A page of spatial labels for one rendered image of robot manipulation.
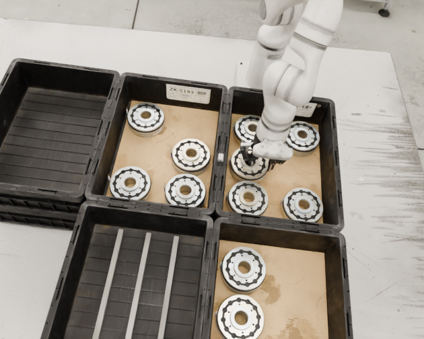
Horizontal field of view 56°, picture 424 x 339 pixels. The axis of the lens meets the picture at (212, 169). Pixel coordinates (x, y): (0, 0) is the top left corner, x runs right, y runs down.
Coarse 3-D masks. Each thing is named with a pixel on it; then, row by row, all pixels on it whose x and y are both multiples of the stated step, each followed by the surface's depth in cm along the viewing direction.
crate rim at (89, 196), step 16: (160, 80) 109; (176, 80) 109; (224, 96) 108; (112, 112) 102; (224, 112) 105; (96, 160) 94; (96, 176) 93; (160, 208) 89; (176, 208) 90; (192, 208) 90; (208, 208) 90
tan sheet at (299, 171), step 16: (288, 160) 111; (304, 160) 111; (272, 176) 108; (288, 176) 108; (304, 176) 108; (320, 176) 109; (224, 192) 104; (272, 192) 105; (320, 192) 106; (224, 208) 102; (272, 208) 103; (304, 208) 103
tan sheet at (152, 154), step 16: (176, 112) 116; (192, 112) 117; (208, 112) 117; (128, 128) 112; (176, 128) 113; (192, 128) 114; (208, 128) 114; (128, 144) 109; (144, 144) 110; (160, 144) 110; (208, 144) 111; (128, 160) 107; (144, 160) 107; (160, 160) 107; (160, 176) 105; (208, 176) 106; (160, 192) 102; (208, 192) 104
